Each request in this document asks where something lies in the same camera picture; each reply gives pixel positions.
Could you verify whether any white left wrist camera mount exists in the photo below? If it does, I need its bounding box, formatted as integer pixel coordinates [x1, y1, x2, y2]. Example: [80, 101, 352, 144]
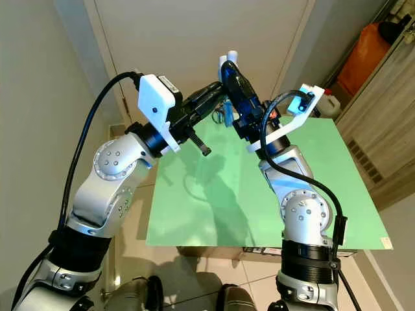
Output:
[136, 73, 184, 154]

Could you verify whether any white door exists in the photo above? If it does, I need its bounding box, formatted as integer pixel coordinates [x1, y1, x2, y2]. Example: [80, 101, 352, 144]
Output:
[84, 0, 320, 125]

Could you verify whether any white plastic jug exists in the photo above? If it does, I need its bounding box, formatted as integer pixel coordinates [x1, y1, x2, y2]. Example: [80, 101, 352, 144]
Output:
[318, 89, 343, 120]

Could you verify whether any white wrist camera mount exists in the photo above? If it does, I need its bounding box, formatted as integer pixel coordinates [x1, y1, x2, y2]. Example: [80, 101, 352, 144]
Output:
[245, 84, 326, 155]
[136, 73, 184, 154]

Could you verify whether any dark robot leg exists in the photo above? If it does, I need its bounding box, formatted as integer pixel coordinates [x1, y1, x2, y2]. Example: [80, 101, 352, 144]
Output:
[104, 275, 164, 311]
[217, 285, 267, 311]

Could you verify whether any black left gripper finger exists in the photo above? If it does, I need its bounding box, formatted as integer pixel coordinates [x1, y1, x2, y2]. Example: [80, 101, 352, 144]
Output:
[198, 81, 228, 100]
[201, 97, 229, 119]

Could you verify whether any black round object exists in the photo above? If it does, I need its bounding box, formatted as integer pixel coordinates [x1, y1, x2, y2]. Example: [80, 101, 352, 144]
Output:
[379, 19, 415, 46]

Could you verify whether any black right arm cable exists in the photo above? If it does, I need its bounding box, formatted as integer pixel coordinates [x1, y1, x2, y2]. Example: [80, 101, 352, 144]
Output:
[259, 91, 350, 260]

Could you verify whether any dark left robot leg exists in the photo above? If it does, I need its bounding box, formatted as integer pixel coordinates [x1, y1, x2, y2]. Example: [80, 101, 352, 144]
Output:
[104, 275, 164, 311]

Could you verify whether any black labelled box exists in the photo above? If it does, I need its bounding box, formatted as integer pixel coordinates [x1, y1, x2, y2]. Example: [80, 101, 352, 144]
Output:
[242, 246, 299, 257]

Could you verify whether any dark right robot leg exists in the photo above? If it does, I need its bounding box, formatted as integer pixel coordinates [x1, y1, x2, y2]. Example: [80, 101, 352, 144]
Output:
[217, 285, 267, 311]

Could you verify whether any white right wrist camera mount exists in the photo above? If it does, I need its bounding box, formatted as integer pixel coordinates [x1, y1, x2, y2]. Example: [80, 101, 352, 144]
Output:
[245, 84, 326, 155]

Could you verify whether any orange bag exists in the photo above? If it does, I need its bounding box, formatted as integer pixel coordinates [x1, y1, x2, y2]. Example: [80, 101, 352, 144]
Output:
[336, 21, 394, 98]

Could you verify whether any wooden cabinet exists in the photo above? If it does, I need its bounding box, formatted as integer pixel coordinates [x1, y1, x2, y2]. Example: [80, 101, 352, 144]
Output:
[334, 26, 415, 209]

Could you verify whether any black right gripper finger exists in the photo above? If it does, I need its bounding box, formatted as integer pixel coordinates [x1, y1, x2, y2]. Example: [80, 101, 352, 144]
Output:
[219, 60, 252, 115]
[241, 73, 262, 112]

